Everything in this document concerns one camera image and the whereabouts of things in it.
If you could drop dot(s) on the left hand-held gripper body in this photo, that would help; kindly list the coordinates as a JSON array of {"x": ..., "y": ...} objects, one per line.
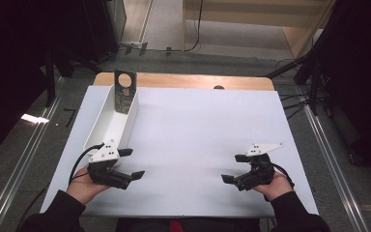
[{"x": 106, "y": 170}]

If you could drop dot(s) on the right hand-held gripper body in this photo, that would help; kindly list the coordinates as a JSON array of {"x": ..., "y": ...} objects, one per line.
[{"x": 261, "y": 170}]

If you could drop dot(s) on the white plastic tray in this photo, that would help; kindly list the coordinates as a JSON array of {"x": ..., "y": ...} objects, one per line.
[{"x": 112, "y": 125}]

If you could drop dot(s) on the grey cartoon print phone case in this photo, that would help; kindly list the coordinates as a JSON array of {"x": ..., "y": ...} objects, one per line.
[{"x": 124, "y": 96}]

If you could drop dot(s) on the person's right hand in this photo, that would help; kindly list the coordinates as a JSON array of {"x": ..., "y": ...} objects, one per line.
[{"x": 277, "y": 188}]

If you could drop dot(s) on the person's left hand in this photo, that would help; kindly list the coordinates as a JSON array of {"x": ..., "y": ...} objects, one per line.
[{"x": 82, "y": 187}]

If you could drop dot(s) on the white table sheet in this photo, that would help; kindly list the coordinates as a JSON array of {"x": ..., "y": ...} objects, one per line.
[{"x": 190, "y": 129}]

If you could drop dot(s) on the wooden table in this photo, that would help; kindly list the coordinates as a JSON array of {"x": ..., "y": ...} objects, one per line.
[{"x": 180, "y": 80}]

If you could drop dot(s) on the black metal stand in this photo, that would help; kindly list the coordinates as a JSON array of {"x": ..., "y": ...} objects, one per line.
[{"x": 312, "y": 80}]

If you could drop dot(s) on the black cabinet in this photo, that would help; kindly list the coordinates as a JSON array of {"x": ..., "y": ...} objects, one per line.
[{"x": 104, "y": 29}]

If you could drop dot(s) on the light wooden shelf unit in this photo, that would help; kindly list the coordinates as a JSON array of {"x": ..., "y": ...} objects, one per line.
[{"x": 251, "y": 19}]

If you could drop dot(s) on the metal floor rail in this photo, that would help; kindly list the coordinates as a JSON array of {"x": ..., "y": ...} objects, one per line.
[
  {"x": 335, "y": 167},
  {"x": 22, "y": 161}
]

